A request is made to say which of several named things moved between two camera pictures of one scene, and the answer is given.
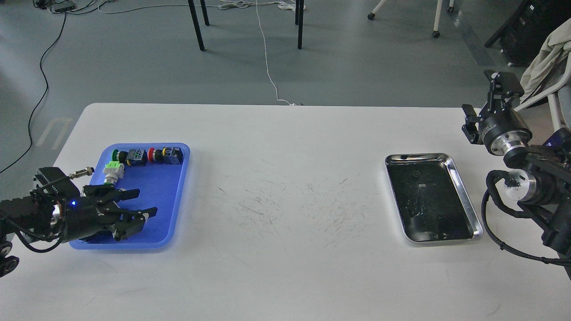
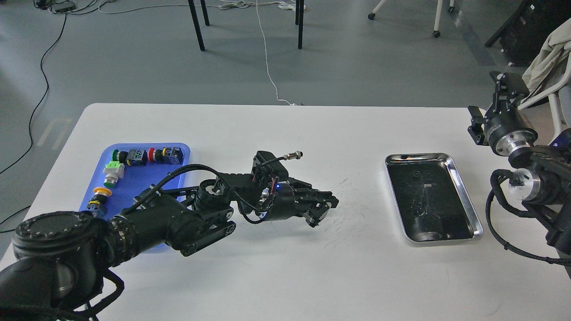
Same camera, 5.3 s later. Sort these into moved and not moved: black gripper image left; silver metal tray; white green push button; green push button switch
Moved: black gripper image left
Not moved: silver metal tray; white green push button; green push button switch
